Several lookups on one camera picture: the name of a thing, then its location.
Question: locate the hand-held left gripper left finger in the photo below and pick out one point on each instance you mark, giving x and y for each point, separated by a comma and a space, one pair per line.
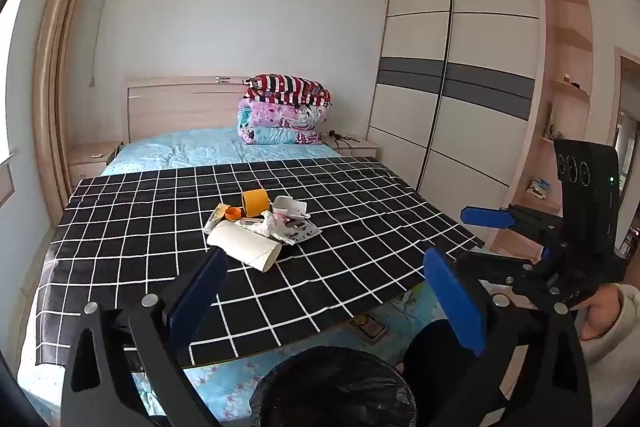
201, 291

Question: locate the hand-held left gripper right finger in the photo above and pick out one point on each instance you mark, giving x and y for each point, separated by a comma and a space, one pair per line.
456, 303

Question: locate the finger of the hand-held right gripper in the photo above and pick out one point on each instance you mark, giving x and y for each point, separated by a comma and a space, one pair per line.
487, 217
492, 265

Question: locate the white plastic holder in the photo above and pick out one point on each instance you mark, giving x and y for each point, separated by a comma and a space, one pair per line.
289, 207

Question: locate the trash bin with black bag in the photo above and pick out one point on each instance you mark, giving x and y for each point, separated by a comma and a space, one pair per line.
335, 387

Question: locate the person's right forearm white sleeve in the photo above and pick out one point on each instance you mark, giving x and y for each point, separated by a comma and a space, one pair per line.
622, 337

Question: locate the person's right hand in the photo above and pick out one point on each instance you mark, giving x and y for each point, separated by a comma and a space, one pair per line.
597, 313

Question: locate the stack of small books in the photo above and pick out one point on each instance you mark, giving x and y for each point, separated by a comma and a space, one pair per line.
539, 189

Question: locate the white cardboard paper roll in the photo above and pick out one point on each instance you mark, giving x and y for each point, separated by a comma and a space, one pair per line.
242, 246

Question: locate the white squeeze tube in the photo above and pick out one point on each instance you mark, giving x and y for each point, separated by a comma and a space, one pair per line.
216, 218

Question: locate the black white checkered cloth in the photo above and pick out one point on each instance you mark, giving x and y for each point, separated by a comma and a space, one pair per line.
150, 227

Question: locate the orange bottle cap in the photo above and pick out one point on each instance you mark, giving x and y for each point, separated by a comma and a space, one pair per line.
232, 213

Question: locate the small dark framed card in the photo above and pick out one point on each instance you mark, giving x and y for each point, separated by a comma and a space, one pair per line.
368, 328

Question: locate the crumpled white plastic bag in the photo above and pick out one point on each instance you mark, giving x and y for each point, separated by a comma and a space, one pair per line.
270, 224

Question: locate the yellow tape roll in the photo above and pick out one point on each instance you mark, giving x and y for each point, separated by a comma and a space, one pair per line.
255, 202

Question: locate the clear printed plastic wrapper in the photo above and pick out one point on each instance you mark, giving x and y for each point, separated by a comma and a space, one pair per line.
302, 232

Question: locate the white grey sliding wardrobe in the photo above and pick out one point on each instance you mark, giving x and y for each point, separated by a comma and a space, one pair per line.
470, 97

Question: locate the bed with light blue sheet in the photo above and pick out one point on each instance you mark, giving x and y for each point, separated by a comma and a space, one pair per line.
200, 149

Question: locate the light wooden nightstand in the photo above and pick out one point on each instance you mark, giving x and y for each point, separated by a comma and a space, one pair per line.
90, 167
357, 149

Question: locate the wooden corner shelf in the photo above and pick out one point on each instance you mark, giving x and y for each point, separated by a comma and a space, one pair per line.
565, 57

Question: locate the light blue folded quilt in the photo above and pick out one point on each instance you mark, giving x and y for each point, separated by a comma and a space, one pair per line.
275, 136

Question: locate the light wooden headboard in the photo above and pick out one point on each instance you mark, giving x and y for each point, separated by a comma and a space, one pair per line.
185, 107

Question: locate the pink floral folded quilt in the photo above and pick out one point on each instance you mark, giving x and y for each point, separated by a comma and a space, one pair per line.
280, 114

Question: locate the red white striped pillow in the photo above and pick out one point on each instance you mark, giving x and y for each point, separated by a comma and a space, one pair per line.
287, 87

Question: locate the light wooden wall frame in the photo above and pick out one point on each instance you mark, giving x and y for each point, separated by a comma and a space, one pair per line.
55, 82

